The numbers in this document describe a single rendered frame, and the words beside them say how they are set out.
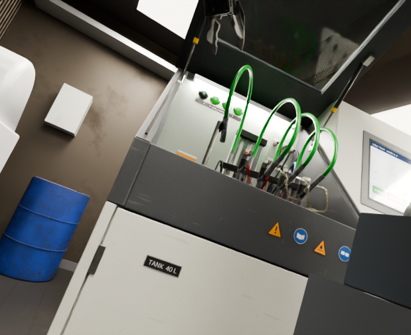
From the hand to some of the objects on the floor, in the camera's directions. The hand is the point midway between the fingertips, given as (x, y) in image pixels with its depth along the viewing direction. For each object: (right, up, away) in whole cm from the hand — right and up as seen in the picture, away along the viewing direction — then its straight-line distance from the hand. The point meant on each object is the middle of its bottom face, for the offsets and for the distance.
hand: (228, 48), depth 82 cm
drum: (-158, -120, +152) cm, 250 cm away
